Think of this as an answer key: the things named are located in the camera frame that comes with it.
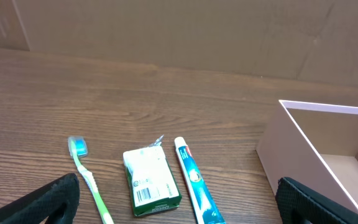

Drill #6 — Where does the green white toothbrush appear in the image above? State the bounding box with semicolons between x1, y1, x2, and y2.
68;136;114;224

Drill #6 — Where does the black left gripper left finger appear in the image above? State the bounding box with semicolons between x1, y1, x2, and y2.
0;173;80;224

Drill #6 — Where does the teal toothpaste tube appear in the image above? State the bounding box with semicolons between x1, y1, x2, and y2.
174;137;226;224

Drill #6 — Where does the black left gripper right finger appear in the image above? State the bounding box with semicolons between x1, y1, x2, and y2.
275;177;358;224

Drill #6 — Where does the green white soap packet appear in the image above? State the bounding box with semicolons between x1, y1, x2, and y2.
123;136;182;218

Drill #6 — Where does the white cardboard box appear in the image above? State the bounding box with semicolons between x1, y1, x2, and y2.
257;100;358;214

